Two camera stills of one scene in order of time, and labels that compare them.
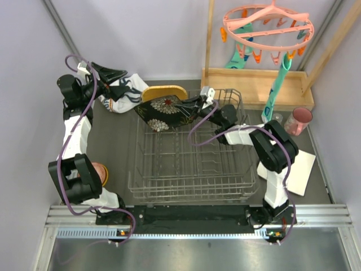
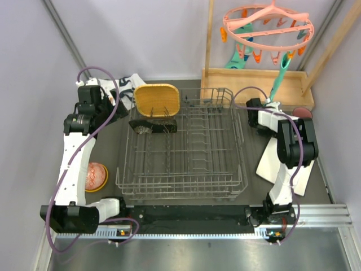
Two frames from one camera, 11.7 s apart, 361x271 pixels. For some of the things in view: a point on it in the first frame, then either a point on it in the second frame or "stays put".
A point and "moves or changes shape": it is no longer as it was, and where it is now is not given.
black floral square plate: [166, 112] to [154, 126]
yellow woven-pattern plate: [154, 91] moves or changes shape
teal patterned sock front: [267, 110] stays put
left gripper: [108, 75] to [120, 113]
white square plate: [299, 173] stays put
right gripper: [195, 103] to [269, 134]
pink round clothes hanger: [269, 29] stays put
